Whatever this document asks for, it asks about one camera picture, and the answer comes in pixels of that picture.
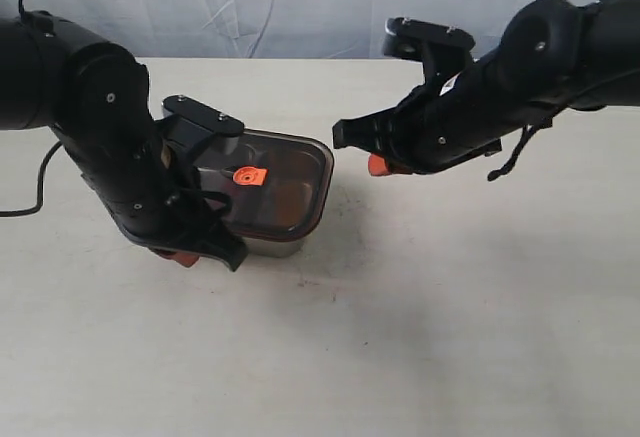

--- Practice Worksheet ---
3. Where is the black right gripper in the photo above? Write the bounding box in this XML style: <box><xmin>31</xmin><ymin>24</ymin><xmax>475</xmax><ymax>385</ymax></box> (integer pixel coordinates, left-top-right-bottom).
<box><xmin>332</xmin><ymin>44</ymin><xmax>503</xmax><ymax>176</ymax></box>

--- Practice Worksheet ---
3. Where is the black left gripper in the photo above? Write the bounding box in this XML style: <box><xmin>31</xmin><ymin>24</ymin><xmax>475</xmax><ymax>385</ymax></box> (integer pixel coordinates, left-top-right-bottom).
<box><xmin>79</xmin><ymin>114</ymin><xmax>248</xmax><ymax>271</ymax></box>

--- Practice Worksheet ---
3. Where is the stainless steel lunch box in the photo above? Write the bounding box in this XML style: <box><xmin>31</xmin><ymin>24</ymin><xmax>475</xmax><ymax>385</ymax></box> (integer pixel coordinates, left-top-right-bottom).
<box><xmin>243</xmin><ymin>237</ymin><xmax>305</xmax><ymax>258</ymax></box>

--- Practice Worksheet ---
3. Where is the dark translucent lunch box lid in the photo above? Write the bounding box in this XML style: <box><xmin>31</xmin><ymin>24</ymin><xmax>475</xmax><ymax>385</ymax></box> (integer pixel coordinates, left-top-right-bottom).
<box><xmin>196</xmin><ymin>129</ymin><xmax>334</xmax><ymax>244</ymax></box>

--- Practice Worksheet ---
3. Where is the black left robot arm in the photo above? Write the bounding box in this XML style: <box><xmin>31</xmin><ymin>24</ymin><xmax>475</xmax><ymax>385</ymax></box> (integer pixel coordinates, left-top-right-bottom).
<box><xmin>1</xmin><ymin>11</ymin><xmax>248</xmax><ymax>270</ymax></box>

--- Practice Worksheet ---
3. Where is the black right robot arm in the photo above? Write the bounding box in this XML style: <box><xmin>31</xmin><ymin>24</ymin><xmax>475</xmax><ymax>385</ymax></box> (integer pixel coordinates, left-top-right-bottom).
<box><xmin>332</xmin><ymin>0</ymin><xmax>639</xmax><ymax>175</ymax></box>

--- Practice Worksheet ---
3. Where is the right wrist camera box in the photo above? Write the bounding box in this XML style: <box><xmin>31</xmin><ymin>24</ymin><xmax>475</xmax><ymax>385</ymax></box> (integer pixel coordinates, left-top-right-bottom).
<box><xmin>382</xmin><ymin>17</ymin><xmax>475</xmax><ymax>61</ymax></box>

